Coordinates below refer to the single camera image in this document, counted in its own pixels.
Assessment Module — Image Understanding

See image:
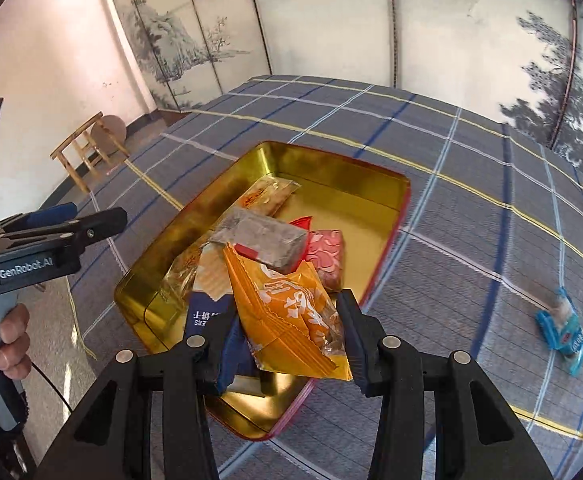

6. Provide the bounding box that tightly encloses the clear packet with orange print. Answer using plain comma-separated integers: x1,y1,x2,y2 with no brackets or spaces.
160,242,209,311
231,175,302,224

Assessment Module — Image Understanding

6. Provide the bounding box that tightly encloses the black cable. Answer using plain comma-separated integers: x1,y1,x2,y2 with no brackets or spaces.
30,364,75,415

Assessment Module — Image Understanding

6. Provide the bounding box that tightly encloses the blue checked tablecloth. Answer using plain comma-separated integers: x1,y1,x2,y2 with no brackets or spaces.
68,75,583,480

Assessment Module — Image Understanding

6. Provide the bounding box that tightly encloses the blue wrapped snack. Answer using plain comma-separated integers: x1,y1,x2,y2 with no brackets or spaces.
536,287,583,377

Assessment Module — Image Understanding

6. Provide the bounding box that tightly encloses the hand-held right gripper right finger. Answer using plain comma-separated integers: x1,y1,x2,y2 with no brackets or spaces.
336,290,555,480

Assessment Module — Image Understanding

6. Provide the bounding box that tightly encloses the painted folding screen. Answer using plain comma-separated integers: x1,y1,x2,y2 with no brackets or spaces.
106,0,583,181

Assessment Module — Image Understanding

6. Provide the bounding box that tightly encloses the wooden stool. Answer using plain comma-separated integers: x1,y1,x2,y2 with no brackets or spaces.
50,114,131,192

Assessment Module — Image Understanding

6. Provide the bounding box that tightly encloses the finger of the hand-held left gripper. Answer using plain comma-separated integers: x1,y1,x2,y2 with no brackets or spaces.
0,206,128,257
0,202,79,236

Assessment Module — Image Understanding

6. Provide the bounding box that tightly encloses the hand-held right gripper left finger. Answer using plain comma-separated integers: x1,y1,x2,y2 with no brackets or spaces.
36,305,244,480

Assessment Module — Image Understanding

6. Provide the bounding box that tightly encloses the clear grey snack packet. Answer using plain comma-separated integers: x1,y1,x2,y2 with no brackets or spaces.
208,208,308,269

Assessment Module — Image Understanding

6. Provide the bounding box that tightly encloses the orange snack packet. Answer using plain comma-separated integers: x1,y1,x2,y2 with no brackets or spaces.
222,242,355,382

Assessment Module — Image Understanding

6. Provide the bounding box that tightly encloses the red and gold tin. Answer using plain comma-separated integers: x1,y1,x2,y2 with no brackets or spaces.
114,141,412,442

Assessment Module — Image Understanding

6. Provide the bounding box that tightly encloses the red snack packet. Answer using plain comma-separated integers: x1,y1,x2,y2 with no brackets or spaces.
288,215,346,292

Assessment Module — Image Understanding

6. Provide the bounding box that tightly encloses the navy and pale cracker packet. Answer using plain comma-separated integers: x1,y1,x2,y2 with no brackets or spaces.
184,247,267,397

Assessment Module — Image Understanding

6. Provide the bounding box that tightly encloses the person's left hand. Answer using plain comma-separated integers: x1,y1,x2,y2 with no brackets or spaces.
0,304,32,388

